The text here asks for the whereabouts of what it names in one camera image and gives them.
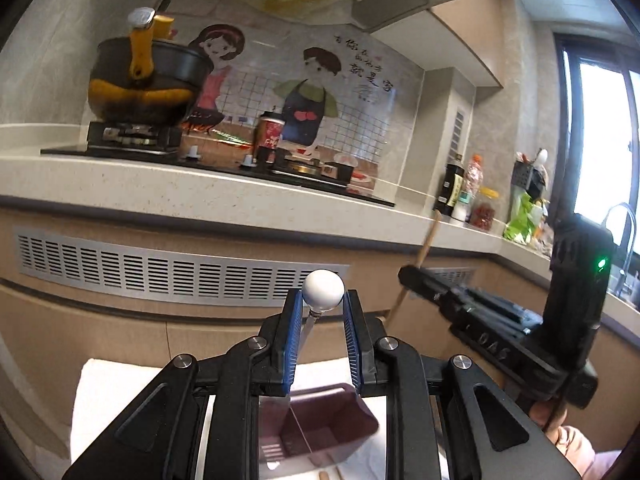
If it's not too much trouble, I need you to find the white ball-handle spoon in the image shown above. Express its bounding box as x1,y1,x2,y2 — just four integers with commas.
297,269,346,352

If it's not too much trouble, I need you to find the long wooden chopstick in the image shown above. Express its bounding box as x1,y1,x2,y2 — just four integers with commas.
383,209,444,328

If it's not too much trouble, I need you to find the kitchen faucet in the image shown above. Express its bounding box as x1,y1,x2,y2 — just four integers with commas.
601,203,638,299

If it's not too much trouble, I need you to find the person's right hand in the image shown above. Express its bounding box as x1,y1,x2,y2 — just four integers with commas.
528,401,596,478

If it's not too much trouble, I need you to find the maroon plastic utensil holder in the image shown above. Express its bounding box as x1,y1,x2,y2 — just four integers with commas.
258,384,380,479

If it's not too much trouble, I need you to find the short grey vent grille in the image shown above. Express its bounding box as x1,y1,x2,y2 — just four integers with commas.
425,266,476,286

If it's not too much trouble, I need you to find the green plastic bag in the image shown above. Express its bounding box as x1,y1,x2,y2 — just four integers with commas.
502,193,544,245

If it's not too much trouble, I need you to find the dark soy sauce bottle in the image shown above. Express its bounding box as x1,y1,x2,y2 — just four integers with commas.
434,153,464,216

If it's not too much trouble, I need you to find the red filled jar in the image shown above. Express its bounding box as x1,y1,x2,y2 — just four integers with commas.
469,186,499,232

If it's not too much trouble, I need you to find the white textured table cloth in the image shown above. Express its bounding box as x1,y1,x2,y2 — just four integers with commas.
69,357,452,480

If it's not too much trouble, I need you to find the black gas stove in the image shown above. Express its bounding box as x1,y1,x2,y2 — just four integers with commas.
40,122,394,207

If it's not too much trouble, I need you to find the long grey vent grille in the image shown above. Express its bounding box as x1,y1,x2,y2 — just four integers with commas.
13,226,349,308

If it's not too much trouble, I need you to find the black and yellow pot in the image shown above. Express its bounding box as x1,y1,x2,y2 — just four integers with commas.
87,6,214,127

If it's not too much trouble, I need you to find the black wall utensil rack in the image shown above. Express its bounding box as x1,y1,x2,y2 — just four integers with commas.
511,148,549,200

